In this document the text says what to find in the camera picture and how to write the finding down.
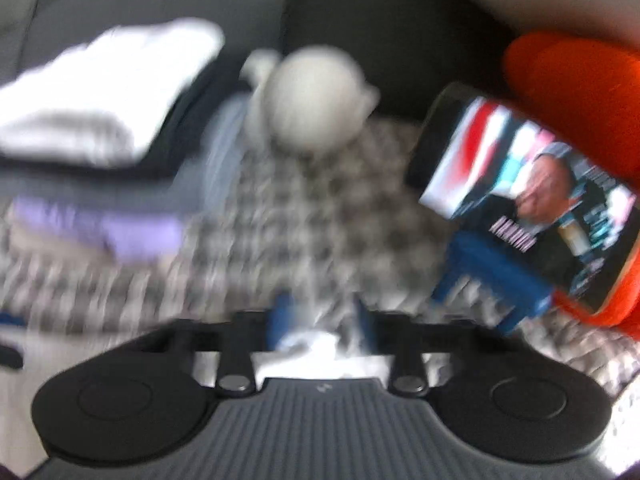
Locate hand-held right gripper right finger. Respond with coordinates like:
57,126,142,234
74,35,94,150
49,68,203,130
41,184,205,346
357,300,478,396

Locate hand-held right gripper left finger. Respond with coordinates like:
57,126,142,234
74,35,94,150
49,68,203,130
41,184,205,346
167,292,296,395

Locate white cotton garment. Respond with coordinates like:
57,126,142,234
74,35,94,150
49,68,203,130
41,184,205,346
0,327,401,466

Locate folded grey-blue clothes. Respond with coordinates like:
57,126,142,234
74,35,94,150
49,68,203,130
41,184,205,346
165,100,251,211

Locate folded purple clothes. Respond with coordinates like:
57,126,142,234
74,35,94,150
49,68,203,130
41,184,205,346
12,195,183,263

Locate folded white clothes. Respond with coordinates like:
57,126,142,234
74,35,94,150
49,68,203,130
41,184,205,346
0,19,224,168

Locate grey checked quilted blanket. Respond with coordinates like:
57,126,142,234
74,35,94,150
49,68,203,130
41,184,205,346
0,120,640,411

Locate blue stool-shaped phone stand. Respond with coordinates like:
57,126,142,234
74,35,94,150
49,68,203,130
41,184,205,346
430,232,553,336

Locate smartphone playing video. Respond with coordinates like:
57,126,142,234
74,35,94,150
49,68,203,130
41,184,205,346
406,82,640,317

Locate white round plush toy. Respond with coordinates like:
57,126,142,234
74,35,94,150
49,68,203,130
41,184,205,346
240,45,381,153

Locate dark grey sofa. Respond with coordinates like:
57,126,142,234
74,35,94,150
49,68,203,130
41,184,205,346
0,0,526,126

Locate orange flower-shaped cushion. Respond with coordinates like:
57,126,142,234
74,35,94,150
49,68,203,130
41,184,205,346
502,31,640,341

